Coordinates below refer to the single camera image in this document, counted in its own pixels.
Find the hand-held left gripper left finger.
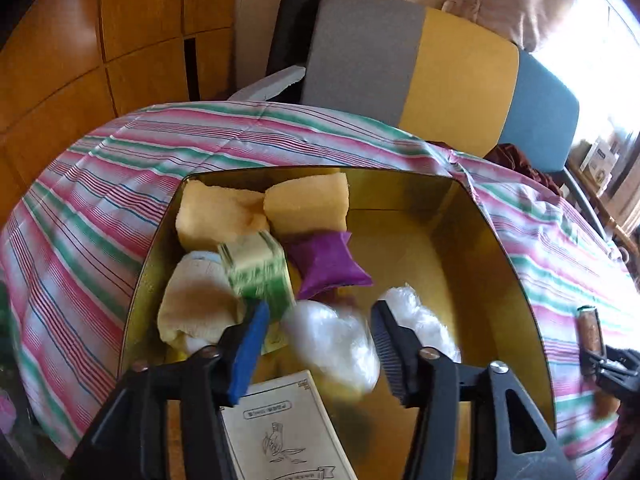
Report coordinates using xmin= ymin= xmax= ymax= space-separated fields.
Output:
xmin=65 ymin=300 xmax=271 ymax=480

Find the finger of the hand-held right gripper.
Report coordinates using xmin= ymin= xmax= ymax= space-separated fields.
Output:
xmin=582 ymin=346 xmax=625 ymax=387

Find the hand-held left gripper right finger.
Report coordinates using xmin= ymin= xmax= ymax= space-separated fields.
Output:
xmin=369 ymin=300 xmax=566 ymax=480

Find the green-topped speckled snack packet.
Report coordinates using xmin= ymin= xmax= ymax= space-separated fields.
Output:
xmin=577 ymin=305 xmax=609 ymax=378

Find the white plastic bag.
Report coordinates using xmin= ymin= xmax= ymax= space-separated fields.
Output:
xmin=377 ymin=284 xmax=462 ymax=364
xmin=282 ymin=300 xmax=382 ymax=394

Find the yellow sponge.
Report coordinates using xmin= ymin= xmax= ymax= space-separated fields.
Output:
xmin=263 ymin=172 xmax=349 ymax=236
xmin=157 ymin=277 xmax=247 ymax=346
xmin=175 ymin=180 xmax=271 ymax=253

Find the white printed carton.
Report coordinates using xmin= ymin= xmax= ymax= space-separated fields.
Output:
xmin=219 ymin=370 xmax=358 ymax=480

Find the green striped packet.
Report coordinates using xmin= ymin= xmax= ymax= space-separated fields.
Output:
xmin=217 ymin=230 xmax=297 ymax=322

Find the gold cardboard box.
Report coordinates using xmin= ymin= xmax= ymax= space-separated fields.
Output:
xmin=120 ymin=167 xmax=558 ymax=480

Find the purple packet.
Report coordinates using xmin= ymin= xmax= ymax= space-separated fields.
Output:
xmin=285 ymin=231 xmax=374 ymax=301

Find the wooden desk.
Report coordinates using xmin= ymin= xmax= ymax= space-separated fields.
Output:
xmin=567 ymin=155 xmax=640 ymax=273

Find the white box with label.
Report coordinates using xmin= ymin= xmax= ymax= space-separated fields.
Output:
xmin=580 ymin=137 xmax=622 ymax=186

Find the striped tablecloth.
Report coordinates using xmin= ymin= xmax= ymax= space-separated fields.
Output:
xmin=0 ymin=101 xmax=640 ymax=480

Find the dark red cloth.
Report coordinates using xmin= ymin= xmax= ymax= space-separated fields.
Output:
xmin=482 ymin=142 xmax=563 ymax=196

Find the white foam sheet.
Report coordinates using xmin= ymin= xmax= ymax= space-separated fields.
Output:
xmin=227 ymin=65 xmax=306 ymax=106

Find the grey yellow blue chair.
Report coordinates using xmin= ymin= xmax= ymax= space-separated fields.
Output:
xmin=300 ymin=0 xmax=608 ymax=241

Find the black rolled mat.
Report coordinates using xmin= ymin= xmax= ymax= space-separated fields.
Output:
xmin=265 ymin=0 xmax=329 ymax=78

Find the wooden wardrobe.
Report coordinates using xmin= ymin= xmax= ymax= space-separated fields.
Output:
xmin=0 ymin=0 xmax=241 ymax=183

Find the beige curtain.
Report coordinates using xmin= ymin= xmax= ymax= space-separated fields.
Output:
xmin=440 ymin=0 xmax=583 ymax=53

